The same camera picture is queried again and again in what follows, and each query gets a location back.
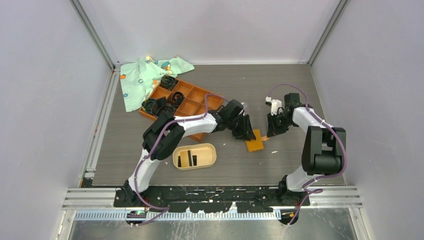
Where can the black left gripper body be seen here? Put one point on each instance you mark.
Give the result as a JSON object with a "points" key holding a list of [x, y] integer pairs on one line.
{"points": [[239, 126]]}

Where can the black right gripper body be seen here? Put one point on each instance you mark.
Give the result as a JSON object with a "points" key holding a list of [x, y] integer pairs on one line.
{"points": [[284, 123]]}

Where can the orange leather card holder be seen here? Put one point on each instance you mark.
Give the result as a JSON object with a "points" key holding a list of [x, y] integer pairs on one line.
{"points": [[258, 144]]}

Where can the cream oval plastic tray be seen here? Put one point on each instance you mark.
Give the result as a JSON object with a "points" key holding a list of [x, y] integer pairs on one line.
{"points": [[205, 152]]}

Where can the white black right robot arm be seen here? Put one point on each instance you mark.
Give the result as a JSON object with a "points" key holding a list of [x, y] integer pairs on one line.
{"points": [[322, 153]]}

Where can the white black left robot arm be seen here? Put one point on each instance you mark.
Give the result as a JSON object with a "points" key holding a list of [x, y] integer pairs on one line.
{"points": [[163, 136]]}

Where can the orange wooden compartment tray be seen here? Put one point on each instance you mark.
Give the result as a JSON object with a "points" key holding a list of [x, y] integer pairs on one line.
{"points": [[196, 100]]}

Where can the black rolled belt middle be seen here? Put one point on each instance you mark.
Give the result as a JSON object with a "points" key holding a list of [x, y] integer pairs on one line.
{"points": [[176, 99]]}

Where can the black rolled belt top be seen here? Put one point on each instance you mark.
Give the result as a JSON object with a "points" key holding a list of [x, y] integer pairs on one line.
{"points": [[168, 82]]}

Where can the black rolled belt large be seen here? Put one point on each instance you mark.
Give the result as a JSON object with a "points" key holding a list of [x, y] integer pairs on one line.
{"points": [[161, 105]]}

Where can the black rolled belt left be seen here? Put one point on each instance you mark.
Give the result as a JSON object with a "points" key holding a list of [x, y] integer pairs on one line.
{"points": [[150, 106]]}

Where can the green patterned cloth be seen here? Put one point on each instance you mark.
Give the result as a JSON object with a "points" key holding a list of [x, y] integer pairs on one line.
{"points": [[139, 79]]}

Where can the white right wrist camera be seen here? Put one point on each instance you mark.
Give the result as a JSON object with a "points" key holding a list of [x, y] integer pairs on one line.
{"points": [[276, 106]]}

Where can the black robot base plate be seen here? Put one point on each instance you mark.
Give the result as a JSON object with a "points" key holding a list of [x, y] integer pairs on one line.
{"points": [[214, 199]]}

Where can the white slotted cable duct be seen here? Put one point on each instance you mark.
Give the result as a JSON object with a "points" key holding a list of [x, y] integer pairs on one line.
{"points": [[139, 215]]}

